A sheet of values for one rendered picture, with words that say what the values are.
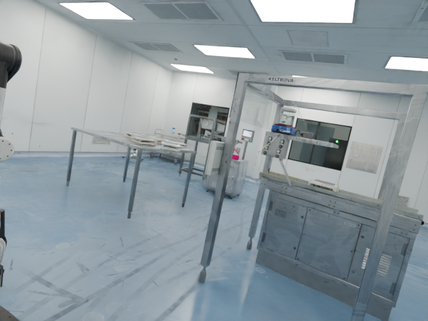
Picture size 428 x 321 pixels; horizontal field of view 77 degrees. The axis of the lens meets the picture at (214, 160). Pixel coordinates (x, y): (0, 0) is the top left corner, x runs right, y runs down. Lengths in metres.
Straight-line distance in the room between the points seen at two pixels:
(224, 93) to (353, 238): 6.58
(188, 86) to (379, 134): 5.62
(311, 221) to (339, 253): 0.34
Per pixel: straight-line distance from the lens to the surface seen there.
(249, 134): 5.44
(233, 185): 5.16
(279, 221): 2.74
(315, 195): 2.57
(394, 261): 2.68
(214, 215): 2.16
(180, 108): 9.08
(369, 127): 7.70
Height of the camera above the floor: 1.23
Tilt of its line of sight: 6 degrees down
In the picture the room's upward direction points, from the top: 11 degrees clockwise
